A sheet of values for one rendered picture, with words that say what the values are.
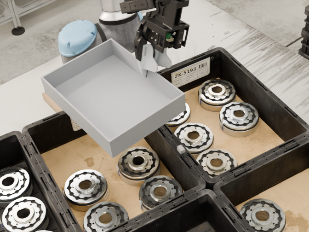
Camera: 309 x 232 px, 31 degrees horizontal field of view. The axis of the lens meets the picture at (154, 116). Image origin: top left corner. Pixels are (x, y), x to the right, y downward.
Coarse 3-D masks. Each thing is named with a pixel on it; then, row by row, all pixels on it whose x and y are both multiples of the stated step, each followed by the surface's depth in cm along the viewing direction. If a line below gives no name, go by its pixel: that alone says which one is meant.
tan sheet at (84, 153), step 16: (64, 144) 145; (80, 144) 145; (96, 144) 144; (144, 144) 143; (48, 160) 141; (64, 160) 141; (80, 160) 140; (96, 160) 140; (112, 160) 140; (160, 160) 139; (64, 176) 137; (112, 176) 136; (112, 192) 133; (128, 192) 132; (128, 208) 129; (80, 224) 127
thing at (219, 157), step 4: (212, 156) 134; (216, 156) 134; (220, 156) 134; (208, 160) 133; (220, 160) 133; (224, 160) 133; (208, 164) 132; (224, 164) 132; (212, 168) 131; (216, 168) 131; (220, 168) 131
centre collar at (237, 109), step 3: (234, 108) 145; (237, 108) 145; (240, 108) 145; (243, 108) 145; (231, 111) 144; (234, 111) 144; (243, 111) 144; (246, 111) 144; (231, 114) 144; (246, 114) 143; (231, 117) 143; (234, 117) 143; (237, 117) 143; (240, 117) 143; (243, 117) 142; (246, 117) 143; (237, 120) 142; (240, 120) 142; (243, 120) 142
